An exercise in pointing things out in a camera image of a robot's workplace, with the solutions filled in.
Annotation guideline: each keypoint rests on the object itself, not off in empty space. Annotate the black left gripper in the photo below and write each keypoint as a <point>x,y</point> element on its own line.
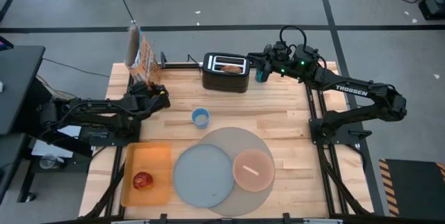
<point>153,98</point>

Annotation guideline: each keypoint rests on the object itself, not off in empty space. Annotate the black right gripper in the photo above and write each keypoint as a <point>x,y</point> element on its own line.
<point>278,58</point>

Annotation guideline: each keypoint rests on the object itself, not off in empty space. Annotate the bagel half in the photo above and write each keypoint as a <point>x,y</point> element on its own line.
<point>231,69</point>

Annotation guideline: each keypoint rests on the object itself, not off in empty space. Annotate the orange Cheerios cereal box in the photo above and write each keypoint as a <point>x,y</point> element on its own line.
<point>142,57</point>

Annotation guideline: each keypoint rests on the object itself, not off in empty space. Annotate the red yellow apple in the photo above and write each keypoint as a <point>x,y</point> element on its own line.
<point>142,181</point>

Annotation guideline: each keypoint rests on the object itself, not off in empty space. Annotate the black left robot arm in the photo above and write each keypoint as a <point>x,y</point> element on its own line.
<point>104,107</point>

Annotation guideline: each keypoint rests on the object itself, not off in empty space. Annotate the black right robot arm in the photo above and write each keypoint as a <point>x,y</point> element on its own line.
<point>351,90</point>

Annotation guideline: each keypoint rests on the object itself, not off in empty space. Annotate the teal small container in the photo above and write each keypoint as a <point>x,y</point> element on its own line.
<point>261,76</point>

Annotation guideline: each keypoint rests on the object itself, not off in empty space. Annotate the black two-slot toaster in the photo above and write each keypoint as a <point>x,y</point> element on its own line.
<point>224,81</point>

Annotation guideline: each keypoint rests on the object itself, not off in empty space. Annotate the blue plastic cup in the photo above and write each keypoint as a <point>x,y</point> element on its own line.
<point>200,118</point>

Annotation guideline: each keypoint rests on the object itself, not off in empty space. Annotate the orange plastic tray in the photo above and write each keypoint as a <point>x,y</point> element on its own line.
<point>147,161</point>

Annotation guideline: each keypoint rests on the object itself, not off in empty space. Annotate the grey-blue round plate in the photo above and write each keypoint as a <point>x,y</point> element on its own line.
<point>203,175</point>

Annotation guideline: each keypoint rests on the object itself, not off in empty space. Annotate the small white strip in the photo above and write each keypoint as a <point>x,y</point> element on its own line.
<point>250,170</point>

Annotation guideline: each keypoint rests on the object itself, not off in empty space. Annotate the white paper sheet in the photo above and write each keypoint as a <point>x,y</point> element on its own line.
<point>48,149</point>

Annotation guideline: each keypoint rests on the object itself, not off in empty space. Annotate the pink bowl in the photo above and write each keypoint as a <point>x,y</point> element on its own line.
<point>259,182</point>

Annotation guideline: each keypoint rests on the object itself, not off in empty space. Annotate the clear plastic cup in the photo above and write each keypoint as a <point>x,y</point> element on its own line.
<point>48,161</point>

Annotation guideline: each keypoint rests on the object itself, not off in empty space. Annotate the black desk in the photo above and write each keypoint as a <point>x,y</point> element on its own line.
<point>17,85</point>

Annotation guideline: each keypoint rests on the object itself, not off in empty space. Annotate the grey round placemat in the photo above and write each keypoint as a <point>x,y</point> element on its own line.
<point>253,203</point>

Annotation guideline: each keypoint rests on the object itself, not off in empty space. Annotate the black mat with hazard stripes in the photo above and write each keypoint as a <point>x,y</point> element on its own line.
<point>417,189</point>

